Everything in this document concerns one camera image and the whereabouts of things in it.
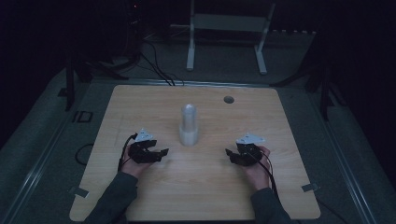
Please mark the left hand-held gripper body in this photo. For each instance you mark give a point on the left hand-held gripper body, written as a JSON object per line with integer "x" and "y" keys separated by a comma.
{"x": 141, "y": 154}

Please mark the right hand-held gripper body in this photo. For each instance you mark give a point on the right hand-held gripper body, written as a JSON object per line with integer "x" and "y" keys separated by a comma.
{"x": 249, "y": 154}

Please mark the stack of clear plastic cups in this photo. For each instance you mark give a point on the stack of clear plastic cups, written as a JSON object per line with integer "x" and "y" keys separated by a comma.
{"x": 188, "y": 124}

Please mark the person's left hand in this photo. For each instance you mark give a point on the person's left hand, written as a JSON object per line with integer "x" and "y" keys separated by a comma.
{"x": 134, "y": 168}

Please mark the person's right hand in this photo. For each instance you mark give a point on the person's right hand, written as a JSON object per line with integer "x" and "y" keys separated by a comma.
{"x": 258, "y": 174}

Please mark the round table grommet hole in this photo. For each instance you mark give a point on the round table grommet hole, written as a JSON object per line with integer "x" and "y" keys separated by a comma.
{"x": 229, "y": 100}

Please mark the black floor socket box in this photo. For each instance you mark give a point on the black floor socket box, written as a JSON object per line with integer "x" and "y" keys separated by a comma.
{"x": 82, "y": 116}

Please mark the grey tape piece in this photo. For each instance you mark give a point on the grey tape piece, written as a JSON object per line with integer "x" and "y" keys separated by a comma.
{"x": 79, "y": 192}
{"x": 310, "y": 187}

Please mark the black tripod stand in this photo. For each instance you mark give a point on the black tripod stand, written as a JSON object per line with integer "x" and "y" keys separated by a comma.
{"x": 324, "y": 93}
{"x": 70, "y": 84}

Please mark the white metal stand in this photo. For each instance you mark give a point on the white metal stand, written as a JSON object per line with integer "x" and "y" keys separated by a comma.
{"x": 229, "y": 22}

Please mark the metal floor rail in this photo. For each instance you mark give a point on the metal floor rail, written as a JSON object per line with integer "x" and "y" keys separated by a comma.
{"x": 202, "y": 83}

